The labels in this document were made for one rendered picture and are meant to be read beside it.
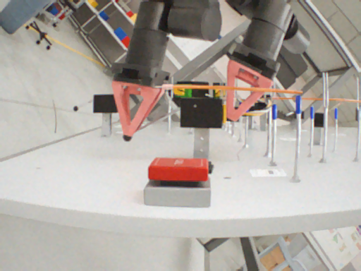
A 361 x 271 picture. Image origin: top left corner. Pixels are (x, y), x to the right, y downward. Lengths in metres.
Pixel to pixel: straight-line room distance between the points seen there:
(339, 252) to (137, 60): 8.70
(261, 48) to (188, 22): 0.11
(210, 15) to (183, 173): 0.25
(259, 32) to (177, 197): 0.29
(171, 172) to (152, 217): 0.05
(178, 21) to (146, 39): 0.06
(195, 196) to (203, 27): 0.25
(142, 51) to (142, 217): 0.29
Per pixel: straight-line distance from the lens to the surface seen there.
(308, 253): 4.55
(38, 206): 0.33
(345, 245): 9.06
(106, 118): 0.90
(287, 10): 0.55
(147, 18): 0.54
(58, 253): 0.65
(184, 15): 0.51
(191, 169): 0.32
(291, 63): 1.65
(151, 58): 0.53
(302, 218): 0.31
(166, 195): 0.32
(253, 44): 0.53
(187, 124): 0.53
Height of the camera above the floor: 1.16
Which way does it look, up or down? 6 degrees down
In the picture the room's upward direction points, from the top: 51 degrees clockwise
